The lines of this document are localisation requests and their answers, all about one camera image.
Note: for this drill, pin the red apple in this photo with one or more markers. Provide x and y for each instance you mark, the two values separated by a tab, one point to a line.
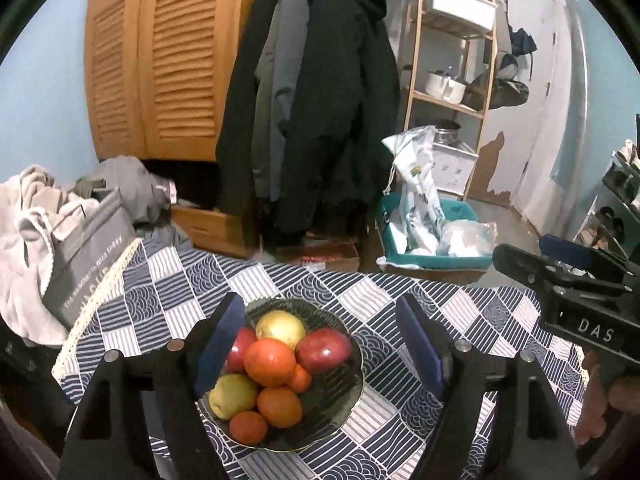
241	350
322	350

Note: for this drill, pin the large black coat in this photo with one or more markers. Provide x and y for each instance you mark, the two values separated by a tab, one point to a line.
340	110

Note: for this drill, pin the person's right hand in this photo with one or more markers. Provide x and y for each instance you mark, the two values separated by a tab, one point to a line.
592	410

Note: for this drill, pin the slim black coat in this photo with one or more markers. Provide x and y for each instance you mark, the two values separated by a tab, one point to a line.
240	110

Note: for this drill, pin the metal pot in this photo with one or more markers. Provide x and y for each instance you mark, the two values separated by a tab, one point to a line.
447	132

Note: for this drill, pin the white door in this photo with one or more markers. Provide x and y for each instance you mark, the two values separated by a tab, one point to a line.
530	85

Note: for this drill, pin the glass bowl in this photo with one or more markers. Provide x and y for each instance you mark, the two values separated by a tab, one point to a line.
335	395

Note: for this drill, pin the grey leaning board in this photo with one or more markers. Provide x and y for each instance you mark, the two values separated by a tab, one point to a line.
575	85

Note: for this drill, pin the white printed bag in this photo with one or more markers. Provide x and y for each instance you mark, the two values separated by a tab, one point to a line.
415	185

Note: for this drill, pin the yellow apple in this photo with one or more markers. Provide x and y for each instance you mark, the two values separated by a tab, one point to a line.
232	395

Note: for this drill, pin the white perforated basket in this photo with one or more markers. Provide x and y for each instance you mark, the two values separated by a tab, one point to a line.
452	167

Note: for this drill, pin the dark hanging umbrella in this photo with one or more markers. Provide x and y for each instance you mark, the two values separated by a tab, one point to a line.
522	42

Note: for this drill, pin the wooden shelf rack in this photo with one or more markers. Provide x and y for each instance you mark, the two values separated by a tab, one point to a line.
412	60

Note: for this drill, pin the cardboard box with red print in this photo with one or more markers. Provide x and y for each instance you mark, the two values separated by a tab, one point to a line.
325	257

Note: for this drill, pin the plain cardboard box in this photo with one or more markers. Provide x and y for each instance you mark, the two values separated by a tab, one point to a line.
430	276

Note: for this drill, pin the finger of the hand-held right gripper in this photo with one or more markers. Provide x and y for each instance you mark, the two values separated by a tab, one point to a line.
515	262
565	251

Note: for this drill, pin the grey coat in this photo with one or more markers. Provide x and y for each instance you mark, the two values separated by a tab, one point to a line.
280	85

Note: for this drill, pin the beige cloth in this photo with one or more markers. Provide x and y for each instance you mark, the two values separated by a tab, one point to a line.
25	240

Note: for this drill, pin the blue white patterned tablecloth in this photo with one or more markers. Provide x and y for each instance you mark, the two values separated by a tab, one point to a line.
350	290

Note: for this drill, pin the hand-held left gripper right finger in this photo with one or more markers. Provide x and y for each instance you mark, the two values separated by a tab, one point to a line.
420	345

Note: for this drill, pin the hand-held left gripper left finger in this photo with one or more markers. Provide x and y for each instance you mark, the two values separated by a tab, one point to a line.
220	345

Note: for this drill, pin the yellow pear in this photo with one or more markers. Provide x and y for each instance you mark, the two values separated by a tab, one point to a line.
280	329

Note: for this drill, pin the grey tote bag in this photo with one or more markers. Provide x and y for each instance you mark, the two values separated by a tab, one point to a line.
85	265

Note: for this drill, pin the orange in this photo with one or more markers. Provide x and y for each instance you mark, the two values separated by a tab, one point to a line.
279	406
270	362

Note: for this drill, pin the wooden drawer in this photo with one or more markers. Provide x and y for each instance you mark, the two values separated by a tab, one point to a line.
210	230

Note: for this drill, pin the clear plastic bag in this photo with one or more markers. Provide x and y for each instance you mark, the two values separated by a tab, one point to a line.
465	240

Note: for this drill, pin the group of shoes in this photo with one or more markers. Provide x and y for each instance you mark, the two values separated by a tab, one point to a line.
615	180

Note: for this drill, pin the dark hanging bags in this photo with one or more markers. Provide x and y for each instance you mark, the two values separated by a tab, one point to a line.
505	87

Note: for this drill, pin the dark cloth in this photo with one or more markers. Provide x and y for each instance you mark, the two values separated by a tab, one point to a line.
20	355

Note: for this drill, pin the small tangerine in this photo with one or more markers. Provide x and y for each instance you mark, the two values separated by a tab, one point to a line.
301	380
248	427

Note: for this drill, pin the teal box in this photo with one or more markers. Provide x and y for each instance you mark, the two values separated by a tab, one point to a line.
430	261

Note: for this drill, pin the shoe rack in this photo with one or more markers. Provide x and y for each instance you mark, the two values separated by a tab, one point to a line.
595	210

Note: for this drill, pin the white storage bin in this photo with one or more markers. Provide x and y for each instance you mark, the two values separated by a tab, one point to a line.
462	7

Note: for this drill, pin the white pot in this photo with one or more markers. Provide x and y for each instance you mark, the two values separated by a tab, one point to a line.
445	87

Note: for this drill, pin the grey clothes pile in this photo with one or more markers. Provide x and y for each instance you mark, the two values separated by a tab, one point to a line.
130	185

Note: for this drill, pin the wooden louvered wardrobe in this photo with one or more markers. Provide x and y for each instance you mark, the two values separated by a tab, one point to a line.
175	60

